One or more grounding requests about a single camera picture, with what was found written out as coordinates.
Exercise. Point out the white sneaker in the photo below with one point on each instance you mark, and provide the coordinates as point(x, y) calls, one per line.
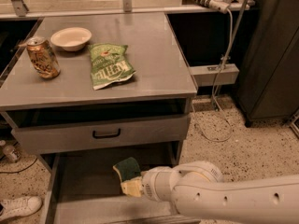
point(20, 207)

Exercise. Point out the grey wall bracket block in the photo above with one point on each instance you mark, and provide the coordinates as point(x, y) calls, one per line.
point(209, 75)

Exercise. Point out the black drawer handle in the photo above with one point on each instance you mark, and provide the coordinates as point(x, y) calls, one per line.
point(106, 134)

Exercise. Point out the small can on floor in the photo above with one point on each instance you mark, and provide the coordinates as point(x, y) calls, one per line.
point(12, 153)

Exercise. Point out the white power adapter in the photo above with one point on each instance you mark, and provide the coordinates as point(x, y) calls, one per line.
point(219, 5)

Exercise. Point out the green and yellow sponge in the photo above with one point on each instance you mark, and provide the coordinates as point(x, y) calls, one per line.
point(129, 172)

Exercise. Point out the white ceramic bowl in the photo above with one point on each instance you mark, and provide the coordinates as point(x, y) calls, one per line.
point(71, 39)

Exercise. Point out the grey open lower drawer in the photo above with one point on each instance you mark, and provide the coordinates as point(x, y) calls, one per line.
point(84, 188)

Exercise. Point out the gold soda can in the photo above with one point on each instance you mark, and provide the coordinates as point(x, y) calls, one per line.
point(42, 57)

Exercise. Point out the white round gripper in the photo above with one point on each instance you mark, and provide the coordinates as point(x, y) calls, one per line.
point(154, 184)

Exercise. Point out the grey drawer cabinet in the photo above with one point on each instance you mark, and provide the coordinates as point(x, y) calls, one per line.
point(129, 88)

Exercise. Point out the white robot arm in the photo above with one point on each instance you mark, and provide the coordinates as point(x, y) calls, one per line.
point(197, 189)

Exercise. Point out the grey upper drawer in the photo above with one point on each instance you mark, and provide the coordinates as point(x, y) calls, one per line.
point(79, 136)

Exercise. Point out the green chip bag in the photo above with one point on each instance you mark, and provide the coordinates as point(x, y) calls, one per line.
point(109, 64)

